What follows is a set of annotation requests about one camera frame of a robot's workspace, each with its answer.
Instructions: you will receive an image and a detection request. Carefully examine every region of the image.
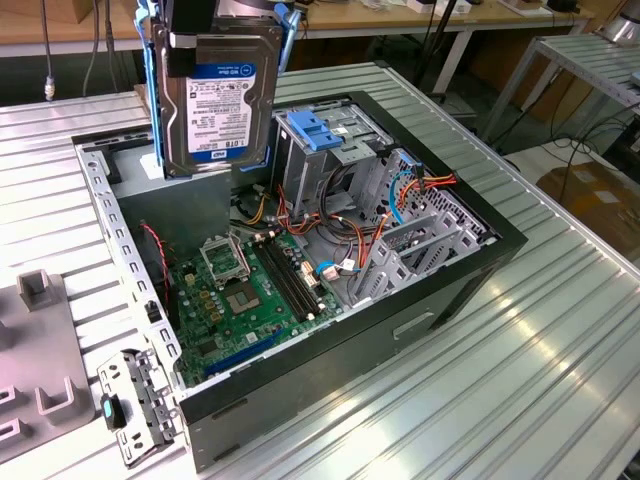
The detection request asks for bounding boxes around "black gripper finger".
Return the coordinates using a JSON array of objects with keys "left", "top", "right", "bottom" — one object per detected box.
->
[{"left": 167, "top": 31, "right": 197, "bottom": 78}]

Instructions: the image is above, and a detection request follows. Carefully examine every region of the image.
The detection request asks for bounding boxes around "hard disk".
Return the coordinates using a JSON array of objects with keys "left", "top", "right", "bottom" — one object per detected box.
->
[{"left": 133, "top": 0, "right": 302, "bottom": 180}]

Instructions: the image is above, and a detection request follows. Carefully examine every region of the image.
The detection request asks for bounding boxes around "orange red disk power wire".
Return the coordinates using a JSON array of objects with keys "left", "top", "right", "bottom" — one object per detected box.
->
[{"left": 357, "top": 169, "right": 459, "bottom": 276}]

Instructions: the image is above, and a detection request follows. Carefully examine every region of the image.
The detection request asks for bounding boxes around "grey metal disk bay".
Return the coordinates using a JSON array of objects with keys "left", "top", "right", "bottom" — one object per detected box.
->
[{"left": 349, "top": 147, "right": 501, "bottom": 307}]

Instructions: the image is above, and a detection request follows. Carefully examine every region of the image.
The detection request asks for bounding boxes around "blue plastic cage latch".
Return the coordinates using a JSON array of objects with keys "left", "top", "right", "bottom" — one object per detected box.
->
[{"left": 287, "top": 110, "right": 346, "bottom": 153}]

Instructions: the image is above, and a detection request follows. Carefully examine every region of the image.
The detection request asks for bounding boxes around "grey power supply box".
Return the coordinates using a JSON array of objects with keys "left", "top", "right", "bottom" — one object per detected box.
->
[{"left": 108, "top": 144, "right": 234, "bottom": 261}]

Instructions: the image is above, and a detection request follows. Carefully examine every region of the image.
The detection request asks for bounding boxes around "grey metal drive cage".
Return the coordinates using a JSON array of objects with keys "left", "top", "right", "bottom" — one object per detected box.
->
[{"left": 269, "top": 102, "right": 396, "bottom": 221}]

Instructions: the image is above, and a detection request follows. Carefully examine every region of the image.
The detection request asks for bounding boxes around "white box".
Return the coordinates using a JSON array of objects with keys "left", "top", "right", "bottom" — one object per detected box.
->
[{"left": 407, "top": 0, "right": 474, "bottom": 16}]

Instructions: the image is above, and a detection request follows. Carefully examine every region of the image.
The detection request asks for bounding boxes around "black RAM slot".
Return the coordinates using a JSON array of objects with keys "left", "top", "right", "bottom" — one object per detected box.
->
[
  {"left": 264, "top": 234, "right": 321, "bottom": 317},
  {"left": 252, "top": 238, "right": 309, "bottom": 322}
]

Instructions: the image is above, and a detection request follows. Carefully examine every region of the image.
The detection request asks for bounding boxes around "black tripod stand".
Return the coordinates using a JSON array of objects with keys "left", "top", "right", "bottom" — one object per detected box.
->
[{"left": 412, "top": 0, "right": 464, "bottom": 104}]

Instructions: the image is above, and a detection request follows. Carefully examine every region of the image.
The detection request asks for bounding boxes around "CPU socket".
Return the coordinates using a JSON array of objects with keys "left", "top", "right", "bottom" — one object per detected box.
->
[{"left": 223, "top": 280, "right": 264, "bottom": 317}]

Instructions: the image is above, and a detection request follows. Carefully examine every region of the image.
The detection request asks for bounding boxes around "green motherboard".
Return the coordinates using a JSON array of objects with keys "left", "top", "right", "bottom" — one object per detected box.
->
[{"left": 167, "top": 232, "right": 346, "bottom": 389}]

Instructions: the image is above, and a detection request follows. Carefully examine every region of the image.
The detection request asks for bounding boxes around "blue expansion slot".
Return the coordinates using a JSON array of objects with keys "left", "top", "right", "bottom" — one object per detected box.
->
[{"left": 202, "top": 327, "right": 284, "bottom": 377}]

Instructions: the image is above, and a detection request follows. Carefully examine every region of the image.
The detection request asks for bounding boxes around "grey parts rack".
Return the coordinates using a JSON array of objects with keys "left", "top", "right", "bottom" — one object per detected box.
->
[{"left": 0, "top": 269, "right": 99, "bottom": 464}]

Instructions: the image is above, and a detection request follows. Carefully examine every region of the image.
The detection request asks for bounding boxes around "black PC case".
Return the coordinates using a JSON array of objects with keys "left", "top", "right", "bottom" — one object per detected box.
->
[{"left": 69, "top": 88, "right": 530, "bottom": 475}]

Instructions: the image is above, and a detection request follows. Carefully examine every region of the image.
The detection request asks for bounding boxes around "large cardboard box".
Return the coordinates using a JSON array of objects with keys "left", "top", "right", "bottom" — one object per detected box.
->
[{"left": 535, "top": 160, "right": 640, "bottom": 241}]

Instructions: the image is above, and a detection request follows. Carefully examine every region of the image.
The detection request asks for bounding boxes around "cable with metal plug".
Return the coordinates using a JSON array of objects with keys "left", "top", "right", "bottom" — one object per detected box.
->
[{"left": 39, "top": 0, "right": 57, "bottom": 104}]

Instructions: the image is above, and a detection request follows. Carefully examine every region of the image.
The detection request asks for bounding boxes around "yellow power wire white plug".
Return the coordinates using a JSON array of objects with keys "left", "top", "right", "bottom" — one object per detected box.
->
[{"left": 244, "top": 183, "right": 274, "bottom": 226}]

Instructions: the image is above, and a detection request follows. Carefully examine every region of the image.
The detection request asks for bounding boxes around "wooden desk white frame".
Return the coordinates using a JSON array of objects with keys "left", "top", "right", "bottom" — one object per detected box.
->
[{"left": 0, "top": 0, "right": 596, "bottom": 96}]

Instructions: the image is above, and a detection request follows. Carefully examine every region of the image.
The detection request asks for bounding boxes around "metal socket cover frame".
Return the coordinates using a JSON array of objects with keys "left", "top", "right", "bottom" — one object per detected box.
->
[{"left": 198, "top": 233, "right": 251, "bottom": 290}]

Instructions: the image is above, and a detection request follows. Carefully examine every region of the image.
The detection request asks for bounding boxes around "red orange wire bundle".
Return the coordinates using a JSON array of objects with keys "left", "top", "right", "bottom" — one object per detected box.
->
[{"left": 276, "top": 183, "right": 361, "bottom": 241}]

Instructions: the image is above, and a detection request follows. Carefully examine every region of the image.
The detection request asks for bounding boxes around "red black twisted fan wire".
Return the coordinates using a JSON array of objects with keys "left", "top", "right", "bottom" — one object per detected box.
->
[{"left": 138, "top": 221, "right": 175, "bottom": 307}]

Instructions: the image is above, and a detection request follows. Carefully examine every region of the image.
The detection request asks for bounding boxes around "blue data wire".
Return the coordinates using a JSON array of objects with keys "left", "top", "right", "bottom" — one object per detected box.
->
[{"left": 387, "top": 168, "right": 419, "bottom": 229}]

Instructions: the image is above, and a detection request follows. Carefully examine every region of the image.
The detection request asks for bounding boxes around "pale blue wire white plug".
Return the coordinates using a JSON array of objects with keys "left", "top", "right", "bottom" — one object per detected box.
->
[{"left": 317, "top": 258, "right": 362, "bottom": 281}]

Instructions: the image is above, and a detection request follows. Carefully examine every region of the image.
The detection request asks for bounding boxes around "metal card retention bracket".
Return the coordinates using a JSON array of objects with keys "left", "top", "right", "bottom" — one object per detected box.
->
[{"left": 97, "top": 347, "right": 181, "bottom": 469}]

